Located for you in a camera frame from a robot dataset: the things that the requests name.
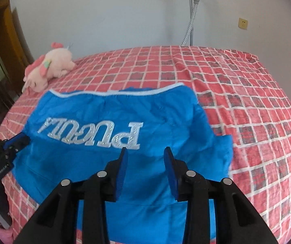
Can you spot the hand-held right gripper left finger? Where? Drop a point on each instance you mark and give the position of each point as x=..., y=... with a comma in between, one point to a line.
x=122, y=174

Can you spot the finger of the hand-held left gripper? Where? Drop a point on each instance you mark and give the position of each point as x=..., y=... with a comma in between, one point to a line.
x=17, y=140

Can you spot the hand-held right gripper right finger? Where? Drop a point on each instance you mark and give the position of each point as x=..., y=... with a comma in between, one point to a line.
x=171, y=174

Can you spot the blue puffer jacket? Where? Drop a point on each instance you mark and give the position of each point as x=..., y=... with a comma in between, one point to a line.
x=160, y=111

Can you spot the pale pink cloth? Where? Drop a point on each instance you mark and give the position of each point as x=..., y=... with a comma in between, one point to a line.
x=1, y=233

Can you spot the pink unicorn plush toy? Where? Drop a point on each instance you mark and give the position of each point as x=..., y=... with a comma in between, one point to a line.
x=56, y=61

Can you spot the red checked bed sheet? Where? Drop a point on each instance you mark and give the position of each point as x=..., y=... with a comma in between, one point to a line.
x=249, y=132

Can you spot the wooden door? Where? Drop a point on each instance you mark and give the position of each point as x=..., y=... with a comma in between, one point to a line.
x=10, y=43

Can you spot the yellow wall socket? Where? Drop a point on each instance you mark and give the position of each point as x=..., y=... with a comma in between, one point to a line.
x=242, y=23

